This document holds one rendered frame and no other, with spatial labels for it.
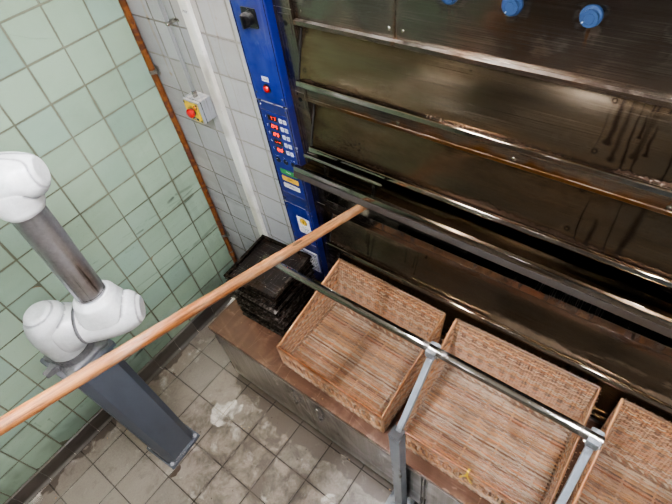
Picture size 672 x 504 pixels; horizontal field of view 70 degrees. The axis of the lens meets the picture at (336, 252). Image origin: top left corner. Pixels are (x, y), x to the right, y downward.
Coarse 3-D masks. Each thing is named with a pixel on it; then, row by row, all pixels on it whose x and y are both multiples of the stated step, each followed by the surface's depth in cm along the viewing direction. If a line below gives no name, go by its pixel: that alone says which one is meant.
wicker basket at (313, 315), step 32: (352, 288) 220; (384, 288) 206; (320, 320) 227; (352, 320) 225; (416, 320) 203; (288, 352) 202; (320, 352) 217; (352, 352) 214; (384, 352) 212; (416, 352) 211; (320, 384) 201; (352, 384) 204; (384, 384) 202; (384, 416) 180
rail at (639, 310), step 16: (320, 176) 163; (352, 192) 157; (384, 208) 152; (400, 208) 149; (432, 224) 143; (464, 240) 139; (480, 240) 137; (512, 256) 132; (544, 272) 128; (576, 288) 124; (592, 288) 122; (624, 304) 118; (656, 320) 115
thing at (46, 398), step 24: (312, 240) 141; (264, 264) 128; (216, 288) 119; (192, 312) 112; (144, 336) 104; (96, 360) 98; (120, 360) 101; (72, 384) 94; (24, 408) 88; (0, 432) 85
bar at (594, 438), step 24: (312, 288) 169; (360, 312) 159; (408, 336) 150; (432, 360) 148; (456, 360) 143; (504, 384) 136; (408, 408) 152; (552, 408) 131; (576, 432) 127; (600, 432) 125; (576, 480) 128
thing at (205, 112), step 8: (184, 96) 198; (192, 96) 197; (200, 96) 197; (208, 96) 196; (192, 104) 195; (200, 104) 194; (208, 104) 198; (200, 112) 196; (208, 112) 199; (200, 120) 200; (208, 120) 201
